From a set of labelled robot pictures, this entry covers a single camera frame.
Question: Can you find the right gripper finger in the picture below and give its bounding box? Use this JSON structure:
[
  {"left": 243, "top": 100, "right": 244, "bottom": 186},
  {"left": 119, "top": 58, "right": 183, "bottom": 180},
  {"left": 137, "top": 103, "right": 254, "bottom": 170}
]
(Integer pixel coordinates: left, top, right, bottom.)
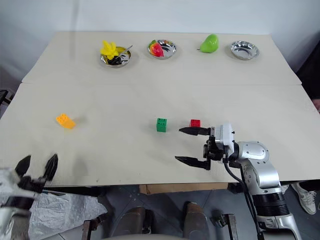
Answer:
[
  {"left": 178, "top": 126, "right": 212, "bottom": 137},
  {"left": 174, "top": 156, "right": 211, "bottom": 171}
]

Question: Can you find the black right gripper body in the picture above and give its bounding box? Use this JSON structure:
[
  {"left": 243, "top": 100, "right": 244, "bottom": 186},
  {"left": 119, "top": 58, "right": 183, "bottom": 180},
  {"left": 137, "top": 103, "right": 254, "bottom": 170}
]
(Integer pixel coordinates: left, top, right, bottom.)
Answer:
[{"left": 202, "top": 126, "right": 230, "bottom": 166}]

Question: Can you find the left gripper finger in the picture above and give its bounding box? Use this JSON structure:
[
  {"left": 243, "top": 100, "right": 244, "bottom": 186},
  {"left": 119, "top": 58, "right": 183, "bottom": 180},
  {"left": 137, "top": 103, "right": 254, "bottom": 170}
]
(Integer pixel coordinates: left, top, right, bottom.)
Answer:
[
  {"left": 42, "top": 153, "right": 59, "bottom": 182},
  {"left": 14, "top": 155, "right": 32, "bottom": 179}
]

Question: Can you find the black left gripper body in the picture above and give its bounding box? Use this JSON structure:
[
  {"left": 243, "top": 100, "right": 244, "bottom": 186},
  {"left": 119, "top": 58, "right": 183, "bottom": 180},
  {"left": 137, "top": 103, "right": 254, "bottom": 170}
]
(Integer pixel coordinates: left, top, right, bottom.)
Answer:
[{"left": 14, "top": 174, "right": 48, "bottom": 195}]

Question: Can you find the brown cardboard under table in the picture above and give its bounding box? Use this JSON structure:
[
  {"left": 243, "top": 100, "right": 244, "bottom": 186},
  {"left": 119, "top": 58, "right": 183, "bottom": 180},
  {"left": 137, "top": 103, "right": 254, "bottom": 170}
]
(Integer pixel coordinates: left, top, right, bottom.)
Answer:
[{"left": 139, "top": 183, "right": 229, "bottom": 195}]

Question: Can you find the green toy building block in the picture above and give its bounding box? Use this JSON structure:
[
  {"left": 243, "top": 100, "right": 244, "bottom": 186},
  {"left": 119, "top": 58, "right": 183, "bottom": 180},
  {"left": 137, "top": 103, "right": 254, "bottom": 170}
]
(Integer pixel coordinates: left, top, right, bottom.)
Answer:
[{"left": 156, "top": 117, "right": 169, "bottom": 133}]

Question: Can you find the crumpled white plastic sheet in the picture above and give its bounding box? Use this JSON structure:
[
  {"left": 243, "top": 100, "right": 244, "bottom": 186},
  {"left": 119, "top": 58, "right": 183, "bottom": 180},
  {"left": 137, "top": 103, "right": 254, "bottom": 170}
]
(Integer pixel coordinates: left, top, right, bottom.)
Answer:
[{"left": 28, "top": 191, "right": 109, "bottom": 240}]

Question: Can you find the yellow toy building block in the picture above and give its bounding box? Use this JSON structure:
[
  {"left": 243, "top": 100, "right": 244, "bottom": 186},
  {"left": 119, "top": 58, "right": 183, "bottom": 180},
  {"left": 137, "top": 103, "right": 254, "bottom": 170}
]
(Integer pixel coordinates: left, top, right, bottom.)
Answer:
[{"left": 55, "top": 113, "right": 77, "bottom": 130}]

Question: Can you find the dark brown rounded shape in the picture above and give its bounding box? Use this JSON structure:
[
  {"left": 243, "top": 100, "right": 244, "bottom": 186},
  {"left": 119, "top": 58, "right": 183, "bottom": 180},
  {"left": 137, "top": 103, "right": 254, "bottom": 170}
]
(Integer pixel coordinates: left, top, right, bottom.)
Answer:
[
  {"left": 119, "top": 205, "right": 154, "bottom": 236},
  {"left": 183, "top": 200, "right": 210, "bottom": 240}
]

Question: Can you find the steel bowl with strawberry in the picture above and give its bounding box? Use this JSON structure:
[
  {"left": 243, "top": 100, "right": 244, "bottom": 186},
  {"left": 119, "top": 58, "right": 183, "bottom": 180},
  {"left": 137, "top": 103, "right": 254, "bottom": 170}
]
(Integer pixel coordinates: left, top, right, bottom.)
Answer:
[{"left": 147, "top": 39, "right": 178, "bottom": 61}]

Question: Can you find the green toy pear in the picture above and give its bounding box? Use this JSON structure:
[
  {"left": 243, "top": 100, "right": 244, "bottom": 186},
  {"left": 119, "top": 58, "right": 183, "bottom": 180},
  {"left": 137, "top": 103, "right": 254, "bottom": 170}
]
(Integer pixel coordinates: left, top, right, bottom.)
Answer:
[{"left": 199, "top": 33, "right": 220, "bottom": 54}]

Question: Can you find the red toy strawberry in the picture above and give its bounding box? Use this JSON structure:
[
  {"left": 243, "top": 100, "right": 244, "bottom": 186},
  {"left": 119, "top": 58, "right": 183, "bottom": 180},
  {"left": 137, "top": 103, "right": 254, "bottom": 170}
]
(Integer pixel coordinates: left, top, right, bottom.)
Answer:
[{"left": 148, "top": 40, "right": 165, "bottom": 58}]

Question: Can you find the empty steel bowl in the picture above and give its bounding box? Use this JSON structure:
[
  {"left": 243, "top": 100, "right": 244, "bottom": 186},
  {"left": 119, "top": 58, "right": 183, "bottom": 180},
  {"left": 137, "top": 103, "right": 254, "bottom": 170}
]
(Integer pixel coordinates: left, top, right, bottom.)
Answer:
[{"left": 228, "top": 40, "right": 260, "bottom": 61}]

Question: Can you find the steel bowl with black clips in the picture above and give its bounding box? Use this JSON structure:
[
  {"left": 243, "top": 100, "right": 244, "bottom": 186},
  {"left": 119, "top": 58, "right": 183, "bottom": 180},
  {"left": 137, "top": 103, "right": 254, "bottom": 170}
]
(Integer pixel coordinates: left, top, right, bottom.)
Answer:
[{"left": 100, "top": 45, "right": 133, "bottom": 69}]

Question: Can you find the white sneaker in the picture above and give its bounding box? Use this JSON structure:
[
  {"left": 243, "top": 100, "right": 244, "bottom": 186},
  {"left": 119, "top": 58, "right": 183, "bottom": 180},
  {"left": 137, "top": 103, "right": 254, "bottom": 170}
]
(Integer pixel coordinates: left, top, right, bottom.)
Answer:
[{"left": 290, "top": 182, "right": 319, "bottom": 215}]

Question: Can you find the yellow toy banana bunch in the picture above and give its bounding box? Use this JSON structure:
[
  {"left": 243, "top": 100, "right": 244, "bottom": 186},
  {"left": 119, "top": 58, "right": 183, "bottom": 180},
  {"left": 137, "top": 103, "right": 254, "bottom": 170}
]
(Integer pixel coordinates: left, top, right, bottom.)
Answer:
[{"left": 99, "top": 40, "right": 120, "bottom": 59}]

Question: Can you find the bystander in dark clothes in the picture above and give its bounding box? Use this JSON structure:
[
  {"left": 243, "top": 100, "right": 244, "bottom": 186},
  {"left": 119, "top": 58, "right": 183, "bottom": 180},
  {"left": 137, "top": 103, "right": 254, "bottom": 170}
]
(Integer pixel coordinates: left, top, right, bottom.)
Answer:
[{"left": 295, "top": 34, "right": 320, "bottom": 114}]

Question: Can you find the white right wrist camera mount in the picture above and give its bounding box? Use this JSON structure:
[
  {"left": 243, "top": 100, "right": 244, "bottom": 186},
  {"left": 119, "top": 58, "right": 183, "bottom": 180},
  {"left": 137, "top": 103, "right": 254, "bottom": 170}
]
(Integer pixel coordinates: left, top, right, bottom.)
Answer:
[{"left": 214, "top": 122, "right": 236, "bottom": 152}]

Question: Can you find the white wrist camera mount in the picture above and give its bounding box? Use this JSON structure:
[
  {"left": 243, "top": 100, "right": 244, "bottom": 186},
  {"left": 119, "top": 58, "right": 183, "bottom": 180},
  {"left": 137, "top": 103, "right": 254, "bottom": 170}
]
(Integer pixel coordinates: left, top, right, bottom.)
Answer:
[
  {"left": 0, "top": 168, "right": 22, "bottom": 201},
  {"left": 214, "top": 122, "right": 236, "bottom": 152}
]

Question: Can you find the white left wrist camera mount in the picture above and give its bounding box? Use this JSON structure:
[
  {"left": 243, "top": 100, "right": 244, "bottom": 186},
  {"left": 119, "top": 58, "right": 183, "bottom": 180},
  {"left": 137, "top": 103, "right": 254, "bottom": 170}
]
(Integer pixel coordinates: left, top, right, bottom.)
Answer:
[{"left": 0, "top": 168, "right": 22, "bottom": 201}]

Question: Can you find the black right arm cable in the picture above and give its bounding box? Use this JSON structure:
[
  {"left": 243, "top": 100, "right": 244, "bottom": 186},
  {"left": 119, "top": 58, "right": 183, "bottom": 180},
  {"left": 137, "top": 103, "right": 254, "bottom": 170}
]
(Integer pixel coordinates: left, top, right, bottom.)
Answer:
[{"left": 223, "top": 154, "right": 266, "bottom": 240}]

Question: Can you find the rusty metal frame leg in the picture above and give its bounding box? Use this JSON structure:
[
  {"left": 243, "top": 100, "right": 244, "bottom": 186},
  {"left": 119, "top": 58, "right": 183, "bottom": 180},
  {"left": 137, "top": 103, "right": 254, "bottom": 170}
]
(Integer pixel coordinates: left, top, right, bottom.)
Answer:
[
  {"left": 216, "top": 213, "right": 238, "bottom": 240},
  {"left": 81, "top": 214, "right": 107, "bottom": 240}
]

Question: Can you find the black chair frame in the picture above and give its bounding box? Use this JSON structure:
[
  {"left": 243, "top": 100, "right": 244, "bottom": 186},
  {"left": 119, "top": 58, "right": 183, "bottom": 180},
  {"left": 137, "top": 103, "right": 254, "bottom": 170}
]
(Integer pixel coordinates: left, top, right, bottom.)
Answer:
[{"left": 0, "top": 88, "right": 14, "bottom": 106}]

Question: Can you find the black clip with silver handle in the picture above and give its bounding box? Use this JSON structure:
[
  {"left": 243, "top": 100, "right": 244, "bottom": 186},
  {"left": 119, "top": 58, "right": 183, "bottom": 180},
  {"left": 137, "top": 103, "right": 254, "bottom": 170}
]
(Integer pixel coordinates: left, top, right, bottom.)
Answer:
[{"left": 106, "top": 45, "right": 134, "bottom": 66}]

